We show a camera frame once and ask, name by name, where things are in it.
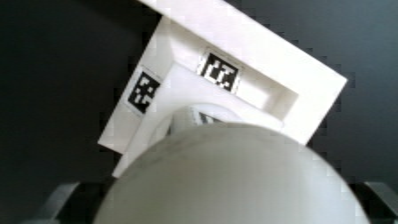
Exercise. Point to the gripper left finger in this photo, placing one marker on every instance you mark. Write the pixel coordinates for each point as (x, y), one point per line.
(71, 204)

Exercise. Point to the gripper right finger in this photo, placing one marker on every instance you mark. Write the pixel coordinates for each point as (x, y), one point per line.
(378, 201)

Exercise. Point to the white lamp base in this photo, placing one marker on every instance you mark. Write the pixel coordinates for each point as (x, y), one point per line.
(217, 61)

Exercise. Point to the white lamp bulb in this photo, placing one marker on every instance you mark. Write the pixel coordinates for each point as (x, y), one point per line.
(227, 174)

